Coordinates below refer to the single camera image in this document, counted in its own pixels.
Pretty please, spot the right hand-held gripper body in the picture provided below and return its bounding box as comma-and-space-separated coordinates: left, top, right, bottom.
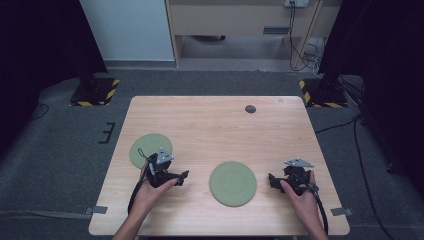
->
282, 157, 318, 197

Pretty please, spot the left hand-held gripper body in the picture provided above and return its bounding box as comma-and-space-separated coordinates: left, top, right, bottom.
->
145, 147, 178, 189

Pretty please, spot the green round plate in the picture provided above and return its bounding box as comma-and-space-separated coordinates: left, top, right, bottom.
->
129, 133, 174, 170
208, 161, 258, 208

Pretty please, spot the person's left hand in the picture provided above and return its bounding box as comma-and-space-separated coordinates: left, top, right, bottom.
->
132, 165, 180, 217

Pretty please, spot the person's right hand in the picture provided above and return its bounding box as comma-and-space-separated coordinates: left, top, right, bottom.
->
279, 170, 320, 225

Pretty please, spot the grey tape strip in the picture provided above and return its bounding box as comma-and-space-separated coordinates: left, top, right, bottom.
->
84, 205, 109, 216
330, 207, 355, 217

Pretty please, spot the striped black stand base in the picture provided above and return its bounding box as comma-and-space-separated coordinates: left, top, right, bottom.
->
69, 77, 121, 108
298, 77, 349, 109

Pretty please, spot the black curtain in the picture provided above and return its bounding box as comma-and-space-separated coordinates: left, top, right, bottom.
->
318, 0, 424, 199
0, 0, 109, 156

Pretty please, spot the left hand-held gripper cable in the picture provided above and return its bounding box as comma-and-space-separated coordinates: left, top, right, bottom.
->
127, 147, 152, 215

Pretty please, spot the hand-held gripper cable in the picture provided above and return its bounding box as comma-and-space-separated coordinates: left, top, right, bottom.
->
296, 179, 330, 236
127, 147, 152, 215

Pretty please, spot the right hand-held gripper cable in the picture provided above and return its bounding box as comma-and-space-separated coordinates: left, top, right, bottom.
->
296, 179, 330, 236

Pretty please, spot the black floor cable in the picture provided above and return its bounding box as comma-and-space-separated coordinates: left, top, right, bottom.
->
352, 116, 398, 240
314, 113, 363, 135
30, 102, 51, 122

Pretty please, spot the white cable bundle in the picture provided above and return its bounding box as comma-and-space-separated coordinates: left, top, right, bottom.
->
301, 38, 326, 73

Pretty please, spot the black hanging cable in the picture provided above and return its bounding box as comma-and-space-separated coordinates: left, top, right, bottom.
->
288, 1, 313, 72

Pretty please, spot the white wall socket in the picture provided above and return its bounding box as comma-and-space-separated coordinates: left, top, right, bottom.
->
284, 0, 310, 9

